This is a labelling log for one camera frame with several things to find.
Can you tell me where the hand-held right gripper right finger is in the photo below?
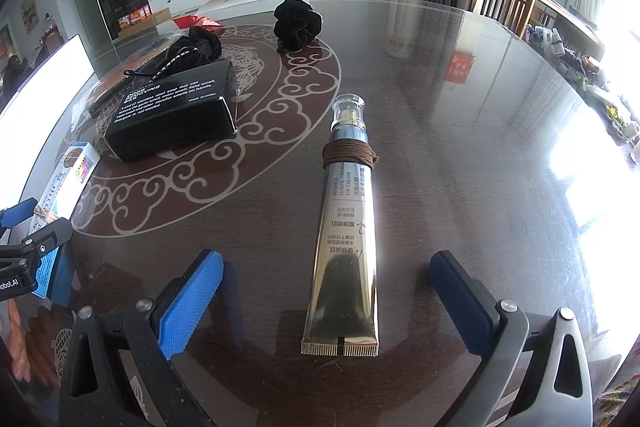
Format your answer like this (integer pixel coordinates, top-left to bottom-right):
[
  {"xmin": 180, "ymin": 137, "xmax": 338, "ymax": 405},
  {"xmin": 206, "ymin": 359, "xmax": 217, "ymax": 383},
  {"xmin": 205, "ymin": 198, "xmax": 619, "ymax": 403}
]
[{"xmin": 429, "ymin": 249, "xmax": 601, "ymax": 427}]

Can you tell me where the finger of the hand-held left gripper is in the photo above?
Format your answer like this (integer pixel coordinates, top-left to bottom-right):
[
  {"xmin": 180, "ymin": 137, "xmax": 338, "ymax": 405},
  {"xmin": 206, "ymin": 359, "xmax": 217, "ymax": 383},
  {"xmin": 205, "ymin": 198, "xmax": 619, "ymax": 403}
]
[
  {"xmin": 0, "ymin": 216, "xmax": 74, "ymax": 269},
  {"xmin": 0, "ymin": 199, "xmax": 39, "ymax": 232}
]

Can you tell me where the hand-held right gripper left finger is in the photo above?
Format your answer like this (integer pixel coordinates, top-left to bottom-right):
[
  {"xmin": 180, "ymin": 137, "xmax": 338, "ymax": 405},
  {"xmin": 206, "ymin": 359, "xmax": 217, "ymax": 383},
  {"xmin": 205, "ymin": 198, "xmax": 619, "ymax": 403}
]
[{"xmin": 59, "ymin": 248, "xmax": 224, "ymax": 427}]

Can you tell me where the white colourful printed box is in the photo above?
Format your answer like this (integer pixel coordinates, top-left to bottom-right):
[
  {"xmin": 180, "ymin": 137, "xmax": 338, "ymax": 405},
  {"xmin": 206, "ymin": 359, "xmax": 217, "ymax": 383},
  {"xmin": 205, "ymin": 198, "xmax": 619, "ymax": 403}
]
[{"xmin": 27, "ymin": 142, "xmax": 99, "ymax": 300}]

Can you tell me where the gold eye cream tube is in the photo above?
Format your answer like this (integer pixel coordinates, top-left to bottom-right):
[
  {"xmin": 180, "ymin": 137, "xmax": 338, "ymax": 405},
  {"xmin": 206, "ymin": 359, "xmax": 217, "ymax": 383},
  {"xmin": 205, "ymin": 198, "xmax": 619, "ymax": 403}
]
[{"xmin": 300, "ymin": 93, "xmax": 381, "ymax": 356}]

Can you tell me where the clear plastic bag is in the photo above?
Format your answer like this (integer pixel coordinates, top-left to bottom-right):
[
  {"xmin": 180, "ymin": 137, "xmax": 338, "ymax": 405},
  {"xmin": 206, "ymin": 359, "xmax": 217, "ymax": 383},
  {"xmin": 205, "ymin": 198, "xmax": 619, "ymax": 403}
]
[{"xmin": 70, "ymin": 72, "xmax": 131, "ymax": 142}]

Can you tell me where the brown hair tie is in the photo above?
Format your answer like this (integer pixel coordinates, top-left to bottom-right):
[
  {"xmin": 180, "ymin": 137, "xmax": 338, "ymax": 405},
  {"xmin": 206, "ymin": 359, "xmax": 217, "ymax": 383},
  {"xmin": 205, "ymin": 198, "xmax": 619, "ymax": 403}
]
[{"xmin": 322, "ymin": 142, "xmax": 379, "ymax": 168}]

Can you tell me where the black cardboard box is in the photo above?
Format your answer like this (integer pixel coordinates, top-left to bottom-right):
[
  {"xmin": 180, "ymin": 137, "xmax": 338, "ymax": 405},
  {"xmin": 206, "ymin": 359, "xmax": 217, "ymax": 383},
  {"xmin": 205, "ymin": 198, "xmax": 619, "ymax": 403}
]
[{"xmin": 103, "ymin": 58, "xmax": 238, "ymax": 164}]

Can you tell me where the black velvet scrunchie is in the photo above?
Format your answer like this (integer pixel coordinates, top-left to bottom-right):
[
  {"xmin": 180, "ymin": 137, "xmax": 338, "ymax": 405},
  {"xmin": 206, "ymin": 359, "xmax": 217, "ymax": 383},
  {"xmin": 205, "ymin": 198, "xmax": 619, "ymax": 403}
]
[
  {"xmin": 172, "ymin": 24, "xmax": 224, "ymax": 65},
  {"xmin": 273, "ymin": 0, "xmax": 323, "ymax": 52}
]

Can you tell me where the cardboard box of red packets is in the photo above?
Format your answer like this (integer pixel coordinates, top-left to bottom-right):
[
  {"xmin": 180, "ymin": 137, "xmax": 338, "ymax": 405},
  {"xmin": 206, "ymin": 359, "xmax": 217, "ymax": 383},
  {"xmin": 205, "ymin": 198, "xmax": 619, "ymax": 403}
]
[{"xmin": 117, "ymin": 4, "xmax": 172, "ymax": 40}]

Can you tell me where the red plastic packet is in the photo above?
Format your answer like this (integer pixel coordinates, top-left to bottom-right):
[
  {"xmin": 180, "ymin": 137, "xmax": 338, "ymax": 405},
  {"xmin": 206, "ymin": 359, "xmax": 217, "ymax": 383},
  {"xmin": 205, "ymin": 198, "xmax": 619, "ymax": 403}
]
[{"xmin": 172, "ymin": 13, "xmax": 224, "ymax": 30}]

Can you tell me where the row of small bottles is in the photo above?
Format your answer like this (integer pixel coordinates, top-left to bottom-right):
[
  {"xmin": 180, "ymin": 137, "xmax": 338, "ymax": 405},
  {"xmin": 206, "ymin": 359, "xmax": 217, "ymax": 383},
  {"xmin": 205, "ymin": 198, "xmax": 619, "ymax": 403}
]
[{"xmin": 529, "ymin": 24, "xmax": 601, "ymax": 78}]

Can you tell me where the wooden side table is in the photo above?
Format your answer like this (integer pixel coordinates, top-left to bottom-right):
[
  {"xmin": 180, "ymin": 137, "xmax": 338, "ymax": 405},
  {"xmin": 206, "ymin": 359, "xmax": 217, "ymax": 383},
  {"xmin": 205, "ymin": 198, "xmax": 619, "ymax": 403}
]
[{"xmin": 525, "ymin": 0, "xmax": 607, "ymax": 62}]

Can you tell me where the wooden chair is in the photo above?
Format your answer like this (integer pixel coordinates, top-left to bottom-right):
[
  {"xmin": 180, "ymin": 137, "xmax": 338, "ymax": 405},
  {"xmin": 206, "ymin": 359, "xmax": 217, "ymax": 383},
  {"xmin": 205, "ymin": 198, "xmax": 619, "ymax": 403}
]
[{"xmin": 472, "ymin": 0, "xmax": 532, "ymax": 40}]

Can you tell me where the framed wall picture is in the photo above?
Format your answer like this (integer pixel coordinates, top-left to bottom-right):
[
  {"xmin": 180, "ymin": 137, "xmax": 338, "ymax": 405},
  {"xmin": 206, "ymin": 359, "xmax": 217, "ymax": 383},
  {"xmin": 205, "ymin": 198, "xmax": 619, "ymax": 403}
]
[{"xmin": 19, "ymin": 0, "xmax": 42, "ymax": 34}]

